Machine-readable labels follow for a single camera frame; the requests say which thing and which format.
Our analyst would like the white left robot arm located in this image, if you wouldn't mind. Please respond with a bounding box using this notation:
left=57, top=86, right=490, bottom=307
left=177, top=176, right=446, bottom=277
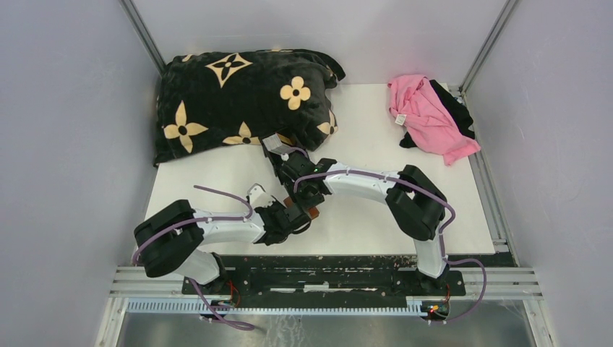
left=132, top=200, right=312, bottom=294

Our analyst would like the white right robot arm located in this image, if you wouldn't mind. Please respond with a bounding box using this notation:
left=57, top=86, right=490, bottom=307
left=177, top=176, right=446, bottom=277
left=272, top=153, right=452, bottom=295

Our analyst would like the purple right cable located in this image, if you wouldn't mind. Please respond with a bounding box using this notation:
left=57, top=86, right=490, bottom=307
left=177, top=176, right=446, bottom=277
left=282, top=145, right=488, bottom=325

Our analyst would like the black floral plush pillow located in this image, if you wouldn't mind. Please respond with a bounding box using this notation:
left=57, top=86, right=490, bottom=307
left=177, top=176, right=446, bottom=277
left=153, top=49, right=346, bottom=165

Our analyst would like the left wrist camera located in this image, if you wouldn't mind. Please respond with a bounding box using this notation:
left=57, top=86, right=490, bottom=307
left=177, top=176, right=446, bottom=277
left=247, top=184, right=275, bottom=209

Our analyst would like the white slotted cable duct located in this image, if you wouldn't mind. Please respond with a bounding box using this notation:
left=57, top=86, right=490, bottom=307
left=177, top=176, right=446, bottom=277
left=126, top=298, right=427, bottom=317

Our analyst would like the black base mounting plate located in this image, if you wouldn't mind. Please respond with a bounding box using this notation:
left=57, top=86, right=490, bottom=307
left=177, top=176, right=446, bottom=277
left=198, top=255, right=474, bottom=309

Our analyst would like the white card stack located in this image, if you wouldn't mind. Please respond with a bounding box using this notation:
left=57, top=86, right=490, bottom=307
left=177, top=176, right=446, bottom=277
left=261, top=133, right=293, bottom=155

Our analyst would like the brown leather card holder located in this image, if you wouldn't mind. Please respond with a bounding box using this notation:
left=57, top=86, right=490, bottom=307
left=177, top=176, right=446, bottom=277
left=283, top=197, right=320, bottom=220

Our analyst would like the pink cloth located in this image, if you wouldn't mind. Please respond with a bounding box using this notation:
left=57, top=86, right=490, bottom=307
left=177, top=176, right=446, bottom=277
left=387, top=74, right=481, bottom=166

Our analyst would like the black cloth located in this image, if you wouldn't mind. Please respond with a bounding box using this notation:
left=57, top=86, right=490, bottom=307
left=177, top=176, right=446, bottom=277
left=399, top=78, right=479, bottom=155

